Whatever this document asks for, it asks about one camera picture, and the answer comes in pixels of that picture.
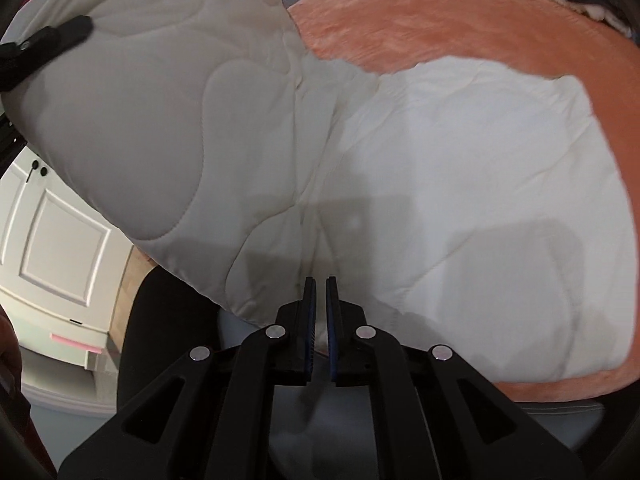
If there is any cream quilted jacket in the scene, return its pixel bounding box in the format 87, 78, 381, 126
3, 0, 638, 382

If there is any orange plush bedspread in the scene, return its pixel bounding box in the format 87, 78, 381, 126
285, 0, 639, 401

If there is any white panelled wardrobe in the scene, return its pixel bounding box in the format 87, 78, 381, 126
1, 148, 132, 416

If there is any cream white garment pile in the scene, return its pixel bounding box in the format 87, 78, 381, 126
551, 0, 634, 39

